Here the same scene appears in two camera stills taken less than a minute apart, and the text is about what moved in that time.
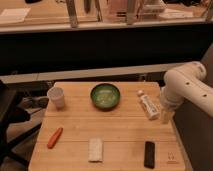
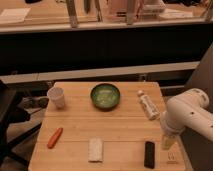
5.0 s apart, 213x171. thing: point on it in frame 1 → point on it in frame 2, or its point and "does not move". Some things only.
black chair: [11, 112] does not move
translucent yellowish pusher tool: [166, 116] → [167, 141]
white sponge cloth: [95, 150] does not move
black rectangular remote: [149, 155] does not move
